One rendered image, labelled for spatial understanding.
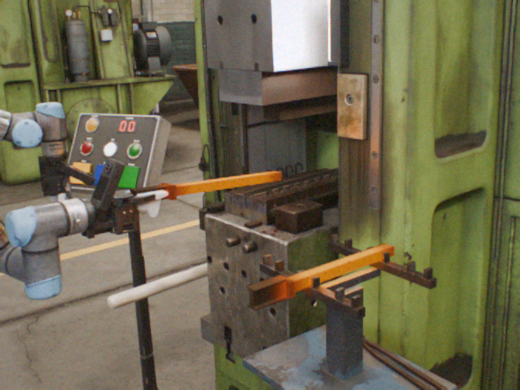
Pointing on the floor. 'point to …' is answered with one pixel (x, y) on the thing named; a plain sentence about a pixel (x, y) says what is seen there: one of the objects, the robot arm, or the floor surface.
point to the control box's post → (141, 308)
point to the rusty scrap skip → (188, 75)
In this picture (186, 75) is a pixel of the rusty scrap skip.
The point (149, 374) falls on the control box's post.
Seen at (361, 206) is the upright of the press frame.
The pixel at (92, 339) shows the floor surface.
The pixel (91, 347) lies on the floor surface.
